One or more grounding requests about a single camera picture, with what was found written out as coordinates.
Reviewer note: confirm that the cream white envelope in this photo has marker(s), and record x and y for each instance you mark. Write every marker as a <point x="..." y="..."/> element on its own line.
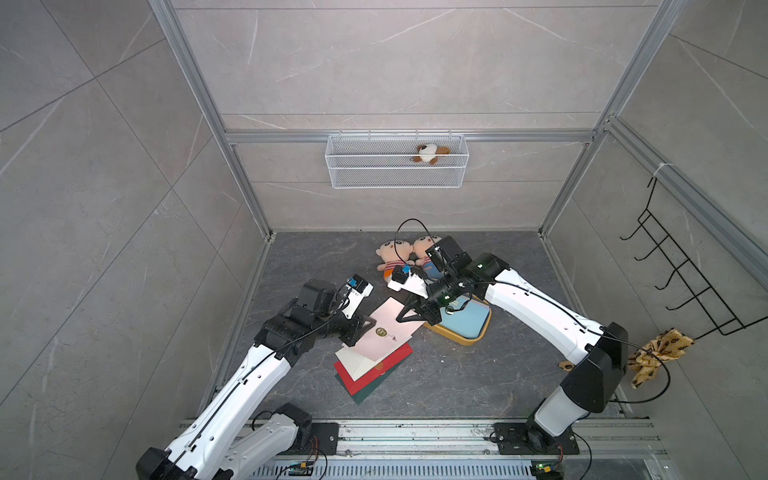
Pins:
<point x="356" y="365"/>

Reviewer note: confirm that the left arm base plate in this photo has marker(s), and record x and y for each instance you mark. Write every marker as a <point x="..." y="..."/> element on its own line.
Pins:
<point x="318" y="437"/>

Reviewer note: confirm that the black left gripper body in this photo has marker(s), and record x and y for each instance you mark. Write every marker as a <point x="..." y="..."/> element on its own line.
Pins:
<point x="333" y="325"/>

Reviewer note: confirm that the plush doll blue pants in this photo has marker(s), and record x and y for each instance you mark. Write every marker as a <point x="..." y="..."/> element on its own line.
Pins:
<point x="423" y="261"/>

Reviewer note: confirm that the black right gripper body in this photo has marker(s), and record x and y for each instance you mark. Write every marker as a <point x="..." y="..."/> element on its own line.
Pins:
<point x="440" y="293"/>

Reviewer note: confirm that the black wire hook rack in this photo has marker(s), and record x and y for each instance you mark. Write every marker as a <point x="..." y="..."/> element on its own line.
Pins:
<point x="718" y="316"/>

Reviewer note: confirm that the light blue envelope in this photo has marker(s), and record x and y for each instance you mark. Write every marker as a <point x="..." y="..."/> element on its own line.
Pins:
<point x="468" y="318"/>

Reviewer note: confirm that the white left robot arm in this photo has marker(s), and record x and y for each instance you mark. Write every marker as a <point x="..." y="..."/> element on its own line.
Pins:
<point x="210" y="448"/>

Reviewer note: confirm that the yellow plastic storage box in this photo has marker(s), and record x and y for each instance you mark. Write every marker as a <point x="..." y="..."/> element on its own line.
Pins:
<point x="474" y="336"/>

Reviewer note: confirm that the red envelope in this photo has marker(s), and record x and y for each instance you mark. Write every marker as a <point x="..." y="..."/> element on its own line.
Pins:
<point x="387" y="364"/>

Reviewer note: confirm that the metal mounting rail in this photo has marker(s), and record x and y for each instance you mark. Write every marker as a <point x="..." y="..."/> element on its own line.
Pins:
<point x="442" y="439"/>

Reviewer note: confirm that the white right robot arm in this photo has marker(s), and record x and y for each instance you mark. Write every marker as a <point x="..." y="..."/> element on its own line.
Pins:
<point x="566" y="330"/>

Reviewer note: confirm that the white wire mesh basket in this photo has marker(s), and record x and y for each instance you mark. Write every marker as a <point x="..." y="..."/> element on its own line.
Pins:
<point x="384" y="161"/>

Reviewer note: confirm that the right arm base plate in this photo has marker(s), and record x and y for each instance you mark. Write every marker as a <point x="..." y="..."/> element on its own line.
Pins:
<point x="519" y="438"/>

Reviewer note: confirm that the pink envelope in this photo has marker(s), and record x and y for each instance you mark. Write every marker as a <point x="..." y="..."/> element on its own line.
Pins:
<point x="387" y="335"/>

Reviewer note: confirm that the dark green envelope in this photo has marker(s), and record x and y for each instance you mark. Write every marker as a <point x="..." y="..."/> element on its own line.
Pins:
<point x="391" y="381"/>

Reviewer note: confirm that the small brown white plush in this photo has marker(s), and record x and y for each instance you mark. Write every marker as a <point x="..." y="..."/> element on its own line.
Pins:
<point x="430" y="153"/>

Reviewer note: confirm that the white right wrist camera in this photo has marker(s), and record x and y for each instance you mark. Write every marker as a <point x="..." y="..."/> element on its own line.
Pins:
<point x="404" y="277"/>

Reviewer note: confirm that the yellow patterned cloth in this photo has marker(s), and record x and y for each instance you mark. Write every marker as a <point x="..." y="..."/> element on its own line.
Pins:
<point x="657" y="355"/>

